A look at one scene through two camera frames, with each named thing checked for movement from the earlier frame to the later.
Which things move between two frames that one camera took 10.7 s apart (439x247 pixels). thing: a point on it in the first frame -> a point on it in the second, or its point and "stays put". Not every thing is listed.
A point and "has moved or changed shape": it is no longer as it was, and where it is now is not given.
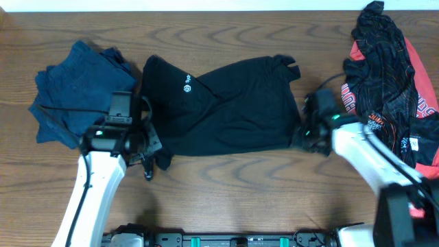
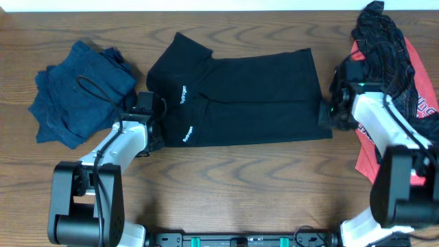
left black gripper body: [150, 141] -> [160, 140]
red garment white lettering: [426, 105] stays put
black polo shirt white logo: [247, 108] has moved or changed shape
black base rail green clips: [135, 235] stays put
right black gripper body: [306, 137] -> [339, 119]
